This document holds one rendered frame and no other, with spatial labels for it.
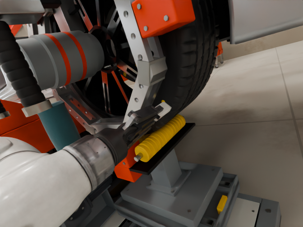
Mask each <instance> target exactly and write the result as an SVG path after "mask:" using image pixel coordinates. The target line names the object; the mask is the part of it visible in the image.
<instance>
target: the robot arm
mask: <svg viewBox="0 0 303 227"><path fill-rule="evenodd" d="M171 108H172V107H170V106H169V105H168V104H167V103H166V102H162V103H160V104H159V105H157V106H156V107H154V106H152V105H150V106H147V107H145V108H142V109H139V110H137V111H130V112H129V113H128V116H129V119H128V121H127V122H126V123H122V124H121V125H120V126H118V128H117V129H114V128H109V127H108V128H104V129H103V130H101V131H99V132H98V133H96V134H95V135H86V136H84V137H82V138H81V139H79V140H77V141H75V142H74V143H72V144H70V145H68V146H66V147H64V148H63V149H62V150H60V151H58V152H55V153H53V154H48V153H41V152H40V151H39V150H38V149H36V148H35V147H33V146H32V145H30V144H28V143H26V142H24V141H22V140H19V139H16V138H12V137H0V227H59V226H60V225H61V224H62V223H63V222H64V221H66V220H67V219H68V218H69V217H70V216H71V215H72V214H73V213H74V212H75V211H76V210H77V209H78V207H79V206H80V204H81V203H82V201H83V200H84V199H85V198H86V196H87V195H88V194H90V193H91V191H93V190H95V189H96V188H97V186H99V185H100V184H101V183H102V182H103V181H104V180H106V178H107V177H108V176H110V175H111V174H113V171H114V168H115V166H116V165H117V164H119V163H120V162H121V161H122V160H123V159H125V158H126V157H127V154H128V150H129V149H130V148H131V147H132V146H133V145H134V144H135V143H136V142H137V141H138V140H139V139H140V138H141V137H142V136H143V135H145V134H146V133H147V132H148V131H149V130H150V129H151V126H152V125H153V124H154V123H155V121H157V120H159V119H160V118H161V117H163V116H164V115H165V114H167V113H168V112H169V111H170V110H171Z"/></svg>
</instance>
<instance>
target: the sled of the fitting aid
mask: <svg viewBox="0 0 303 227"><path fill-rule="evenodd" d="M239 190H240V185H239V179H238V175H235V174H230V173H223V177H222V179H221V181H220V183H219V185H218V187H217V189H216V191H215V193H214V195H213V197H212V199H211V201H210V203H209V205H208V207H207V209H206V211H205V213H204V215H203V217H202V219H201V221H200V223H199V225H198V227H226V225H227V223H228V220H229V218H230V215H231V212H232V209H233V206H234V204H235V201H236V198H237V196H238V193H239ZM114 206H115V208H116V210H117V212H118V214H119V215H120V216H122V217H124V218H126V219H128V220H130V221H132V222H134V223H135V224H137V225H139V226H142V227H188V226H185V225H183V224H181V223H178V222H176V221H173V220H171V219H168V218H166V217H163V216H161V215H159V214H156V213H154V212H152V211H149V210H147V209H144V208H142V207H140V206H137V205H135V204H132V203H130V202H127V201H125V200H123V198H122V196H120V197H119V198H118V199H117V200H116V201H115V202H114Z"/></svg>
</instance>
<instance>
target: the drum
mask: <svg viewBox="0 0 303 227"><path fill-rule="evenodd" d="M16 42H17V43H18V45H19V47H20V50H21V51H22V53H23V55H24V57H25V60H26V61H27V63H28V65H29V68H30V69H31V70H32V72H33V76H34V77H35V78H36V80H37V84H38V85H39V86H40V88H41V90H45V89H49V88H50V89H56V88H59V87H62V86H65V85H68V84H71V83H74V82H78V81H80V80H83V79H86V78H89V77H92V76H94V75H95V74H96V73H97V72H98V71H100V70H101V69H102V67H103V65H104V61H105V57H104V51H103V48H102V46H101V44H100V42H99V41H98V39H97V38H96V37H95V36H94V35H92V34H90V33H84V32H82V31H79V30H77V31H68V32H56V33H46V34H39V35H31V36H30V37H29V38H27V39H19V40H16Z"/></svg>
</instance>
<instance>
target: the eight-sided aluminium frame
mask: <svg viewBox="0 0 303 227"><path fill-rule="evenodd" d="M134 1H135V0H114V2H115V5H116V8H117V11H118V14H119V17H120V20H121V22H122V25H123V28H124V32H125V35H126V37H127V40H128V43H129V46H130V49H131V52H132V55H133V58H134V61H135V64H136V66H137V69H138V75H137V78H136V81H135V84H134V87H133V91H132V94H131V97H130V101H129V104H128V107H127V110H126V114H125V117H120V118H101V117H100V116H99V115H98V114H97V113H96V112H94V111H93V110H92V109H91V108H90V107H89V106H88V105H87V104H86V103H85V102H83V101H82V100H81V99H80V98H79V97H78V96H77V95H76V94H75V93H74V92H73V91H72V89H71V88H70V86H69V84H68V85H65V86H62V87H61V88H56V89H51V90H52V92H53V96H54V97H55V98H56V100H57V101H60V100H61V101H63V102H64V103H65V106H66V108H67V110H68V112H69V113H70V114H71V115H72V116H73V117H74V118H75V119H76V120H77V121H78V122H79V123H80V124H81V125H82V126H84V127H85V128H86V131H88V132H90V133H91V134H92V135H95V134H96V133H98V132H99V131H101V130H103V129H104V128H108V127H109V128H114V129H117V128H118V126H120V125H121V124H122V123H126V122H127V121H128V119H129V116H128V113H129V112H130V111H137V110H139V109H142V108H145V107H147V106H150V105H152V104H153V102H154V99H155V97H156V95H157V93H158V90H159V88H160V86H161V83H162V81H163V79H165V74H166V71H167V65H166V62H165V56H164V55H163V51H162V48H161V44H160V41H159V38H158V36H154V37H149V38H142V35H141V33H140V30H139V26H138V23H137V20H136V17H135V14H134V11H133V7H132V2H134ZM38 23H39V32H40V34H46V33H50V26H49V17H44V16H42V17H41V19H40V20H39V21H38ZM27 30H28V37H30V36H31V35H39V33H38V25H37V23H33V24H27Z"/></svg>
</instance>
